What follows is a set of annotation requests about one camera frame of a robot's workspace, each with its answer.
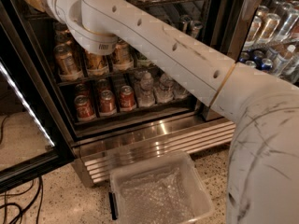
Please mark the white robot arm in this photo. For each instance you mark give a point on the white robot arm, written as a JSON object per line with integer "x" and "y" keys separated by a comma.
{"x": 263, "y": 173}

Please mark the gold can front left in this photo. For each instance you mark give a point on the gold can front left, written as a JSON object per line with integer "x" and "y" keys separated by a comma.
{"x": 69, "y": 70}

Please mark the gold can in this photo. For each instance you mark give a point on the gold can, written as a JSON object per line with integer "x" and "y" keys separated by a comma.
{"x": 69, "y": 70}
{"x": 96, "y": 64}
{"x": 121, "y": 57}

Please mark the gold can front middle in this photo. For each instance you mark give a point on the gold can front middle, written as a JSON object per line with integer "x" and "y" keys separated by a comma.
{"x": 96, "y": 64}

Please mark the gold can front right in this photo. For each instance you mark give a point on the gold can front right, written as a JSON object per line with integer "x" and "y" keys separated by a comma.
{"x": 121, "y": 57}

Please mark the red can front left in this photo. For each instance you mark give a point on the red can front left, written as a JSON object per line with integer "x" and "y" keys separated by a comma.
{"x": 84, "y": 108}

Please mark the red can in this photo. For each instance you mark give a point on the red can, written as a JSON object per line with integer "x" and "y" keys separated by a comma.
{"x": 127, "y": 99}
{"x": 84, "y": 108}
{"x": 107, "y": 103}

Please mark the red can front middle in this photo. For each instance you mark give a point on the red can front middle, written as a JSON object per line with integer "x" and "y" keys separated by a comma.
{"x": 107, "y": 103}

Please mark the red can front right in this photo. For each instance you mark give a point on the red can front right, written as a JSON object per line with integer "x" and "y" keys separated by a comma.
{"x": 127, "y": 99}

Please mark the open glass fridge door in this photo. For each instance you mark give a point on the open glass fridge door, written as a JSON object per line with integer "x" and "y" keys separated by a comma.
{"x": 31, "y": 143}

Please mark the closed right fridge door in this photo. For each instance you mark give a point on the closed right fridge door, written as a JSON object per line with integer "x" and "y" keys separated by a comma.
{"x": 249, "y": 22}

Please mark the water bottle left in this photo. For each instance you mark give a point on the water bottle left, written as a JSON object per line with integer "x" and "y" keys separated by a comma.
{"x": 146, "y": 97}

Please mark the water bottle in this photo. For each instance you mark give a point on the water bottle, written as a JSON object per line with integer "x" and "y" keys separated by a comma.
{"x": 164, "y": 89}
{"x": 146, "y": 97}
{"x": 180, "y": 92}

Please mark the water bottle middle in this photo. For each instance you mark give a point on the water bottle middle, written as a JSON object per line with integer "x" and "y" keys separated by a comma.
{"x": 164, "y": 89}

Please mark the water bottle right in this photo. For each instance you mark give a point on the water bottle right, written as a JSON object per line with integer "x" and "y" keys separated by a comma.
{"x": 180, "y": 92}

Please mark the clear plastic bin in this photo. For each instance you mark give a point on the clear plastic bin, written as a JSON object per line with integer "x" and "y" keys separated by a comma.
{"x": 160, "y": 190}

